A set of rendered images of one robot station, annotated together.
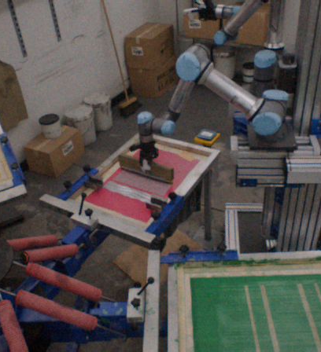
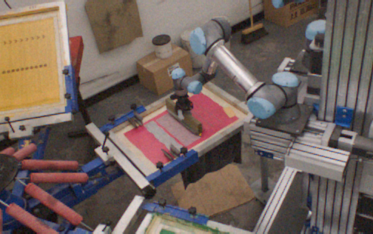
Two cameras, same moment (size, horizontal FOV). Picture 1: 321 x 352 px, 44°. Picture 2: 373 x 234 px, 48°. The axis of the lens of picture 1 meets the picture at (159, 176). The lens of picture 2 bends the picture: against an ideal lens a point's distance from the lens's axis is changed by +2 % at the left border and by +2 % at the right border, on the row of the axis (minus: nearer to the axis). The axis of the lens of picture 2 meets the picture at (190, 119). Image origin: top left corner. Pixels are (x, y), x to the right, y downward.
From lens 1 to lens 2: 89 cm
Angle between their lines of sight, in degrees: 21
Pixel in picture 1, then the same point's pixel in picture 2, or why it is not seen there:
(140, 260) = (194, 192)
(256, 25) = not seen: outside the picture
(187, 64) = (195, 39)
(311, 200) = (343, 185)
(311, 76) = (333, 64)
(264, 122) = (256, 107)
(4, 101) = (121, 19)
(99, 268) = (158, 189)
